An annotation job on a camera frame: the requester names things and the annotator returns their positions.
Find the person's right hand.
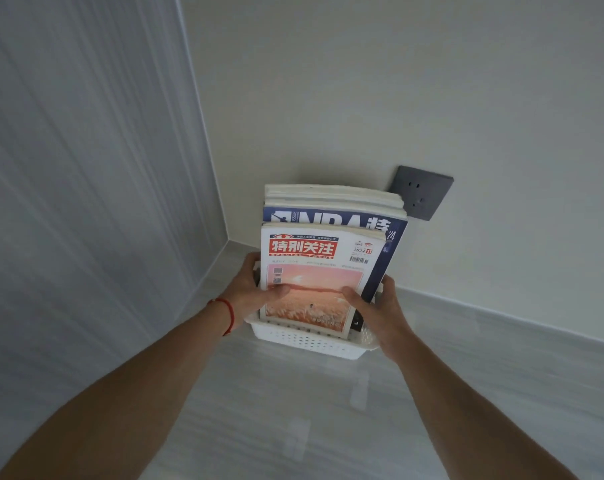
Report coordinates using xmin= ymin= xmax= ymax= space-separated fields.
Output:
xmin=341 ymin=275 xmax=416 ymax=364

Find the person's left hand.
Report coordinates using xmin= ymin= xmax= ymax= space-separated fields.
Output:
xmin=229 ymin=252 xmax=291 ymax=333

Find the magazine with red title banner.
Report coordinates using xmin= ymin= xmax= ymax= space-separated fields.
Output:
xmin=258 ymin=223 xmax=387 ymax=339

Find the white perforated plastic basket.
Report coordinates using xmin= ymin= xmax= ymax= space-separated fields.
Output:
xmin=244 ymin=260 xmax=386 ymax=361

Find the person's left forearm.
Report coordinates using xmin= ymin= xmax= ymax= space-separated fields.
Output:
xmin=0 ymin=301 xmax=232 ymax=480

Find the person's right forearm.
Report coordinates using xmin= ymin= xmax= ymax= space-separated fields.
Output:
xmin=392 ymin=335 xmax=579 ymax=480

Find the blue cover magazine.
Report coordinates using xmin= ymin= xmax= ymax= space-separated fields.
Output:
xmin=262 ymin=207 xmax=409 ymax=304

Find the stack of white-edged magazines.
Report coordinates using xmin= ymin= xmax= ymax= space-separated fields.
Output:
xmin=264 ymin=183 xmax=408 ymax=218

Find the red string bracelet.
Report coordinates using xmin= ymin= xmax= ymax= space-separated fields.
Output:
xmin=207 ymin=297 xmax=236 ymax=337

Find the dark grey wall socket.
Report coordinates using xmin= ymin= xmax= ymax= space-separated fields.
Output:
xmin=387 ymin=165 xmax=455 ymax=222

